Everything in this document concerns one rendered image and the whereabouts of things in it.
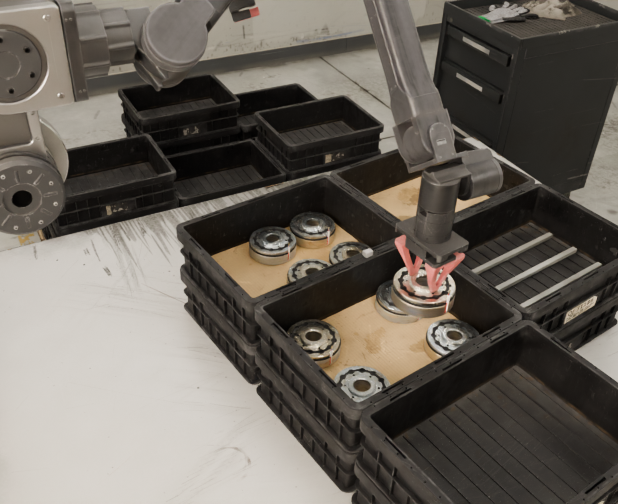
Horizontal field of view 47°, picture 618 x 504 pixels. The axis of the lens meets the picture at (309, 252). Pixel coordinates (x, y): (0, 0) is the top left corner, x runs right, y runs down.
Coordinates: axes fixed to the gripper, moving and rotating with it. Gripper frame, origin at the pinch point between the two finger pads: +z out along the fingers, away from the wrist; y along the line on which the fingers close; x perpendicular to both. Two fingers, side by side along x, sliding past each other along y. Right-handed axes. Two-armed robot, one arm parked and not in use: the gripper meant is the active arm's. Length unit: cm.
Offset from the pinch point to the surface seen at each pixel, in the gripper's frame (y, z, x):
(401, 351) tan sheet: 5.2, 22.5, -2.9
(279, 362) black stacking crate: 14.1, 20.8, 18.8
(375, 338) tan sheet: 10.6, 22.5, -1.0
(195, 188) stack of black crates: 142, 67, -29
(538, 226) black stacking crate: 19, 23, -58
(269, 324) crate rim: 15.9, 12.4, 19.7
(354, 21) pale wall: 298, 86, -227
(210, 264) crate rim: 36.3, 12.3, 20.1
